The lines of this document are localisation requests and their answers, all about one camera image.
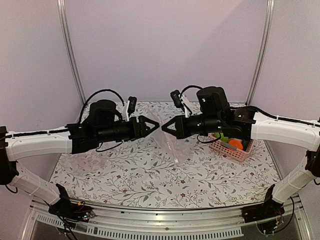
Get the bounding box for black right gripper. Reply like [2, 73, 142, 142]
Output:
[161, 114, 222, 140]

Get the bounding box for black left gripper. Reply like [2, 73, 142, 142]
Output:
[96, 114, 160, 144]

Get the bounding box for clear zip top bag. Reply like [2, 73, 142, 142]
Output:
[58, 106, 198, 176]

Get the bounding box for green toy apple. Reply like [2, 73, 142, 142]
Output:
[213, 132, 229, 143]

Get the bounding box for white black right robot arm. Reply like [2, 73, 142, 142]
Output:
[161, 86, 320, 223]

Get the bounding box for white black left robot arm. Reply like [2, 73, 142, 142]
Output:
[0, 97, 160, 222]

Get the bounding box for floral patterned table mat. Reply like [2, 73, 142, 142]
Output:
[48, 100, 282, 209]

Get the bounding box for pink perforated plastic basket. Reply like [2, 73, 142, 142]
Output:
[209, 133, 254, 162]

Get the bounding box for orange toy fruit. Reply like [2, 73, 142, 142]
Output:
[228, 138, 244, 150]

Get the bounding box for dark green toy cucumber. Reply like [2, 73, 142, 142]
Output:
[242, 140, 253, 152]

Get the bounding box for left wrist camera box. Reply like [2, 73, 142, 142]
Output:
[127, 96, 137, 114]

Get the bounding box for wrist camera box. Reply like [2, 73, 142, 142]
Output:
[127, 96, 137, 114]
[170, 89, 183, 109]

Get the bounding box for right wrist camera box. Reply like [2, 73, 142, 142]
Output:
[170, 89, 183, 109]

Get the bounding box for aluminium front frame rail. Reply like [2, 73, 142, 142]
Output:
[20, 196, 313, 240]

